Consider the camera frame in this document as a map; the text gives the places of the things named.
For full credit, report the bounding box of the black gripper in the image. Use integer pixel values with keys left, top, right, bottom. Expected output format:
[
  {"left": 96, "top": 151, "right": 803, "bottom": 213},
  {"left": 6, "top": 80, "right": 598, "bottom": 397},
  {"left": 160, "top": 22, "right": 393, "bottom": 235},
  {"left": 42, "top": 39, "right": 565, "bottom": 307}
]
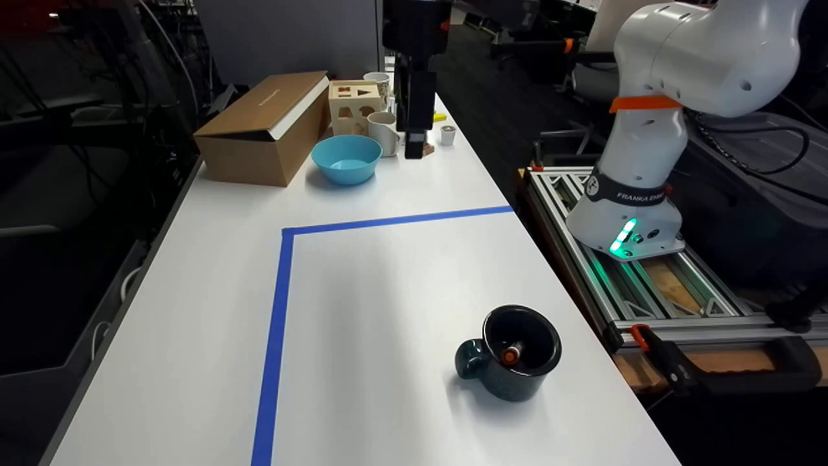
[{"left": 398, "top": 64, "right": 439, "bottom": 163}]

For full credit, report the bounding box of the white ceramic mug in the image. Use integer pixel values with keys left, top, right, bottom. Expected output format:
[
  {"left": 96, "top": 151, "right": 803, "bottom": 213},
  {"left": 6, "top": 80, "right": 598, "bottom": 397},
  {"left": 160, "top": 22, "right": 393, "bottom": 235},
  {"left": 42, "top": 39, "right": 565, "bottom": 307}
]
[{"left": 364, "top": 108, "right": 407, "bottom": 160}]

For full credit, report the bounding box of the light blue plastic bowl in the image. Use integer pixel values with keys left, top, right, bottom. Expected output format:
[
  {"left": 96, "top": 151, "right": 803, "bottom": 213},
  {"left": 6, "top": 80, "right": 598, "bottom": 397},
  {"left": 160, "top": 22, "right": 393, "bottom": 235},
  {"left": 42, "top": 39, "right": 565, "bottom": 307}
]
[{"left": 311, "top": 132, "right": 384, "bottom": 190}]

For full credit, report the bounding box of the wooden shape sorter box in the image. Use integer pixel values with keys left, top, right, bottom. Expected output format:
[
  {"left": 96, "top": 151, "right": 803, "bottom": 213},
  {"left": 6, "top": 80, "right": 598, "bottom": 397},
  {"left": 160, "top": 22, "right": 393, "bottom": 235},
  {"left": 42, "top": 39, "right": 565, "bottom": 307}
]
[{"left": 325, "top": 79, "right": 389, "bottom": 140}]

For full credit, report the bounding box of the short blue tape line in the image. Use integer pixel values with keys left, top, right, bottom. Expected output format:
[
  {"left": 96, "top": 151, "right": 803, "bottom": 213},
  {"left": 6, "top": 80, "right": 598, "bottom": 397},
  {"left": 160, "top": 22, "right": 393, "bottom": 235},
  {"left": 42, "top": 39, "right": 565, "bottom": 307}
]
[{"left": 283, "top": 204, "right": 518, "bottom": 242}]

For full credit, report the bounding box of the brown cardboard box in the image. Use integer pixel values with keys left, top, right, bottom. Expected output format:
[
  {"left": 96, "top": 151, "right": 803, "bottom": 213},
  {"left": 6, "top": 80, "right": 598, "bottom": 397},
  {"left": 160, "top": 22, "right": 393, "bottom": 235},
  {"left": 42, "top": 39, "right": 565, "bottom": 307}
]
[{"left": 191, "top": 71, "right": 334, "bottom": 190}]

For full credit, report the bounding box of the long blue tape line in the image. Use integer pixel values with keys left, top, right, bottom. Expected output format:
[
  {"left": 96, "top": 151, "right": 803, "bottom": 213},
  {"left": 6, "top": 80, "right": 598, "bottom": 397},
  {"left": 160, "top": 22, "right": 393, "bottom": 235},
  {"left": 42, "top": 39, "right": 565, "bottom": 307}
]
[{"left": 248, "top": 225, "right": 299, "bottom": 466}]

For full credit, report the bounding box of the dark blue ceramic mug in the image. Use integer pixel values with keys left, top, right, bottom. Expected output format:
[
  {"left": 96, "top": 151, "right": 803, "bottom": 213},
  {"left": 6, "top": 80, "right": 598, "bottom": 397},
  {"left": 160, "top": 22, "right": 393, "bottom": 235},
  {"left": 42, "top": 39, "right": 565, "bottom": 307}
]
[{"left": 452, "top": 303, "right": 565, "bottom": 405}]

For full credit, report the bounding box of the black storage case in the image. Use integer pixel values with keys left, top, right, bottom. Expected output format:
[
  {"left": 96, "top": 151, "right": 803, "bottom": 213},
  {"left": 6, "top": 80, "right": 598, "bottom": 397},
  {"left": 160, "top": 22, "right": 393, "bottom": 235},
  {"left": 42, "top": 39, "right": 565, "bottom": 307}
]
[{"left": 669, "top": 108, "right": 828, "bottom": 301}]

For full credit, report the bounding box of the black orange bar clamp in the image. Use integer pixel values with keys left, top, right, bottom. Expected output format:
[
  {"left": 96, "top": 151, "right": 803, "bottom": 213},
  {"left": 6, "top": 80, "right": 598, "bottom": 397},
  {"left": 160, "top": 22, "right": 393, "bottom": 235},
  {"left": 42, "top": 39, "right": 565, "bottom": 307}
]
[{"left": 626, "top": 321, "right": 822, "bottom": 397}]

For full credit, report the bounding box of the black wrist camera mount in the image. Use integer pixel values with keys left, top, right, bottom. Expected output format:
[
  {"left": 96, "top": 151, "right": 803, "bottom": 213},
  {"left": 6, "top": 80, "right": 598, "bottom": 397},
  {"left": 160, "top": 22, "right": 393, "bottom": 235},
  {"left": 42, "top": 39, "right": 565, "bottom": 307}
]
[{"left": 384, "top": 0, "right": 455, "bottom": 72}]

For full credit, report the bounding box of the orange strap on arm base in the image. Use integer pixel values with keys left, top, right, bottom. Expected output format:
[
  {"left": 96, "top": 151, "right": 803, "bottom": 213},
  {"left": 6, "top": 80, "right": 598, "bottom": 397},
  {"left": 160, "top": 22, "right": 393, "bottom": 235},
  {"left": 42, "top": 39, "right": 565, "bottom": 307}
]
[{"left": 609, "top": 94, "right": 685, "bottom": 116}]

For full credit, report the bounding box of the aluminium rail cart frame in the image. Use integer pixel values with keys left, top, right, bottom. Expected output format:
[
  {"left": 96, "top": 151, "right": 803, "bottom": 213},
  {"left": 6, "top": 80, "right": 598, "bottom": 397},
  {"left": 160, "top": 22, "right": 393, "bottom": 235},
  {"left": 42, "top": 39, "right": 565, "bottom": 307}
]
[{"left": 514, "top": 160, "right": 828, "bottom": 351}]

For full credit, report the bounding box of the white cable under table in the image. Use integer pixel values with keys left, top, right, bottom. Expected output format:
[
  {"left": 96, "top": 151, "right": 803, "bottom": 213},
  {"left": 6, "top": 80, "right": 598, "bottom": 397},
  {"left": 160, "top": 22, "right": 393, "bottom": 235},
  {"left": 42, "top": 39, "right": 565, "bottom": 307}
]
[{"left": 89, "top": 265, "right": 147, "bottom": 370}]

